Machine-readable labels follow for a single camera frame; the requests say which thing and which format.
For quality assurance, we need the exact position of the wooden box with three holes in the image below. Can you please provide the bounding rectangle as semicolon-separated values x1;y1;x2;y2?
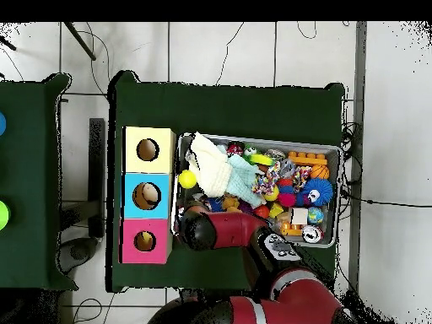
121;126;177;265

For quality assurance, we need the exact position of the pale wooden cube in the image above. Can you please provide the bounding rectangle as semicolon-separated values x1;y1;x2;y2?
291;208;310;226

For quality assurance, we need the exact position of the yellow smiley ball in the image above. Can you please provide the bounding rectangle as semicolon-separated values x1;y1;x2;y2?
178;169;198;190

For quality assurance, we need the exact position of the green side table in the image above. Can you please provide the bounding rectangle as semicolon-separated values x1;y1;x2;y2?
0;73;78;291

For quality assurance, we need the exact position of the cream knitted cloth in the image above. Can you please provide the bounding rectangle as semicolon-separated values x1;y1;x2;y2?
186;132;234;198

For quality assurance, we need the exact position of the long orange toy brick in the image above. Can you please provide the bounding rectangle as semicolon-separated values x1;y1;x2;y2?
288;151;328;166

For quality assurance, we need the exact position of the black cable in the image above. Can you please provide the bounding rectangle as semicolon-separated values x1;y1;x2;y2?
340;192;432;209

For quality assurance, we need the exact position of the mint green knitted cloth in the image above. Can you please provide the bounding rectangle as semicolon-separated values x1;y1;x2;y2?
222;154;267;208

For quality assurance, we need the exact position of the blue spiky ball with eyes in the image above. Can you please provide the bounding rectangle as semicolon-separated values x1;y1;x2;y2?
301;178;335;207

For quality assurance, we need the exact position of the shallow clear mesh bin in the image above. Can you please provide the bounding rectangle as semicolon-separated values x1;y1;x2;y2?
171;133;342;249

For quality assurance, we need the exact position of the silver topped dark can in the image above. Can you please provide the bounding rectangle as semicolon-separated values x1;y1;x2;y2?
302;225;324;244

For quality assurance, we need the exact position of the dark green table cloth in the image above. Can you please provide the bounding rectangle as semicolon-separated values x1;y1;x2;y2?
106;70;347;298

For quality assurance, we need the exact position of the orange toy basketball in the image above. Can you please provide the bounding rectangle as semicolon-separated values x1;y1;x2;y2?
310;165;332;181

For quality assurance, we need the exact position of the green disc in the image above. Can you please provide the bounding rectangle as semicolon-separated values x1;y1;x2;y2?
0;200;11;230

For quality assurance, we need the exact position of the pink spiky ball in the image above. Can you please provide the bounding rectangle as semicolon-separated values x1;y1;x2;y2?
278;192;298;208

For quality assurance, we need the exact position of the black tripod leg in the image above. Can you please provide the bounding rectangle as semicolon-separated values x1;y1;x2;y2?
63;22;97;62

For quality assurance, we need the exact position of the small globe ball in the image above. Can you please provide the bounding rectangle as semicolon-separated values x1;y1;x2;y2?
307;207;325;225

